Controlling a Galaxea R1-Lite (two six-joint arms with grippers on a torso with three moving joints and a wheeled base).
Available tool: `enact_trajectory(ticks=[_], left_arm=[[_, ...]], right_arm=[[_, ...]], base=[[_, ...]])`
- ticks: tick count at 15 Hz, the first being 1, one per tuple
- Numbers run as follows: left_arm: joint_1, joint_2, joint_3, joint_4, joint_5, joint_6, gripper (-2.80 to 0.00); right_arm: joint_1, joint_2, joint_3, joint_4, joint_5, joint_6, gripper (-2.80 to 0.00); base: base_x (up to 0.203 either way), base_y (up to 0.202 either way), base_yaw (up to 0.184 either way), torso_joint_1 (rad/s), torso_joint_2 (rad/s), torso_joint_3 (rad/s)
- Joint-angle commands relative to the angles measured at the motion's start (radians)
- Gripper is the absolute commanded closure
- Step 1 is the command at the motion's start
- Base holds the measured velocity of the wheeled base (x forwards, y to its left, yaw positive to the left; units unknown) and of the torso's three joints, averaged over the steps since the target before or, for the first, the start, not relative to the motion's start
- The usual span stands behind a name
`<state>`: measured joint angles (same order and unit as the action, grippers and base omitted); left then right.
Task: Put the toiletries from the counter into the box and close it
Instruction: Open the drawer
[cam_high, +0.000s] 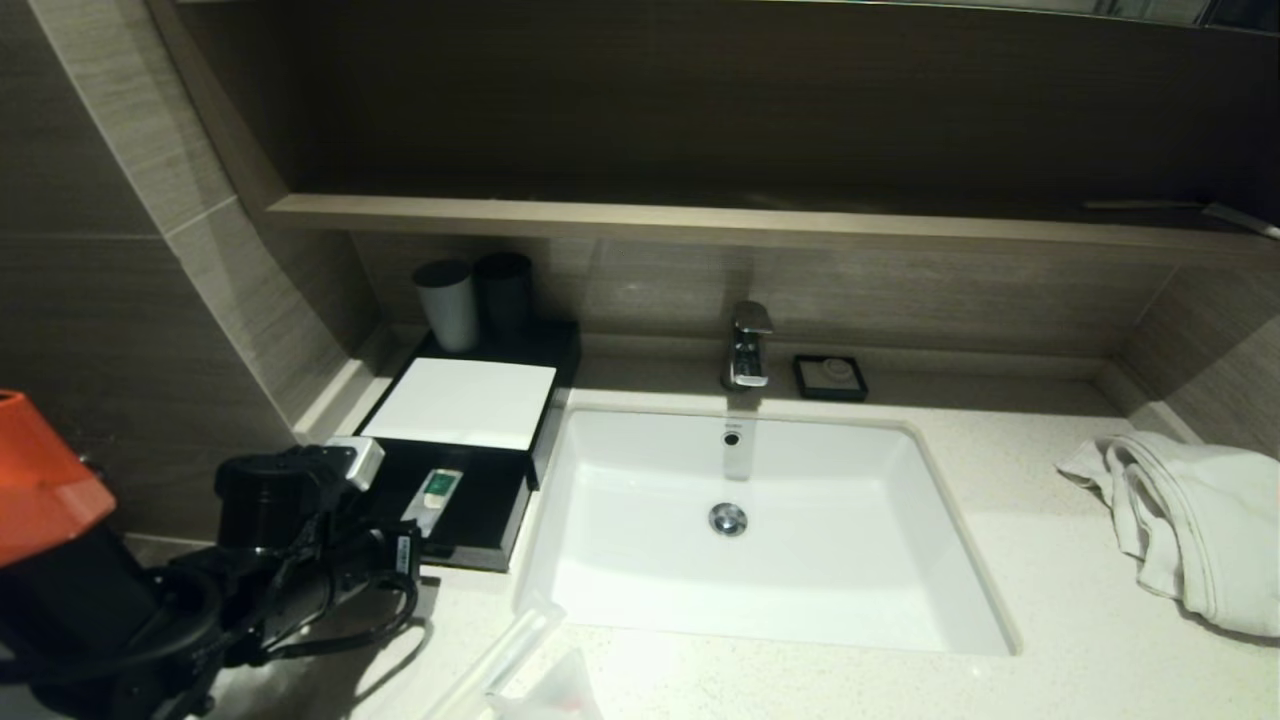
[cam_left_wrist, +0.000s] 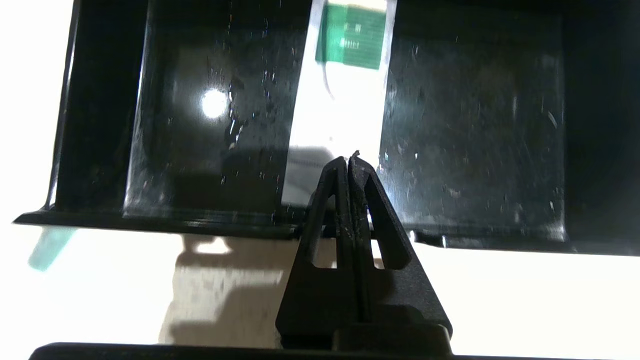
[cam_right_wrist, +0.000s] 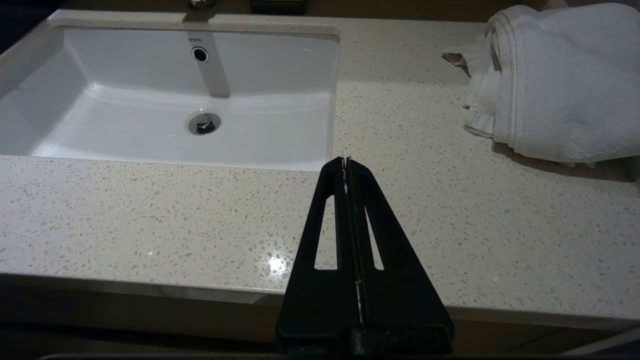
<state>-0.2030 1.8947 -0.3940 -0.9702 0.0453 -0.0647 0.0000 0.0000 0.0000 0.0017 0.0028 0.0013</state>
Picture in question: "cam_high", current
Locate grey cup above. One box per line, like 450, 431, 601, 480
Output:
412, 259, 482, 354

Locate black square soap dish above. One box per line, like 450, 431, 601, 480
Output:
792, 354, 870, 404

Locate white packet with green label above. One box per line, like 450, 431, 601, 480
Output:
400, 467, 465, 538

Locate white rectangular sink basin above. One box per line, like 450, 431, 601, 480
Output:
513, 404, 1022, 659

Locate black glossy drawer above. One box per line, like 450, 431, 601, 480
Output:
355, 445, 537, 574

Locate chrome faucet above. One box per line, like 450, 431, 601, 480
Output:
721, 300, 775, 392

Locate white sachet with red print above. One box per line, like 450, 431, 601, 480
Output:
486, 647, 607, 720

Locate black cup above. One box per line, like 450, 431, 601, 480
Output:
473, 251, 536, 343

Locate black box with white lid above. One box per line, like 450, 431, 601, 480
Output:
350, 317, 584, 491

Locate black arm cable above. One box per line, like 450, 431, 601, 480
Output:
0, 560, 421, 686

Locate wooden wall shelf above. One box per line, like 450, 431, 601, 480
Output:
265, 193, 1280, 264

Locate clear plastic tube package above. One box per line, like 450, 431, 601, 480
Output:
424, 589, 567, 720

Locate white item on shelf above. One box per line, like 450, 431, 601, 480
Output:
1199, 202, 1280, 242

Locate white crumpled towel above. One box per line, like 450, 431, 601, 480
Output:
1054, 430, 1280, 640

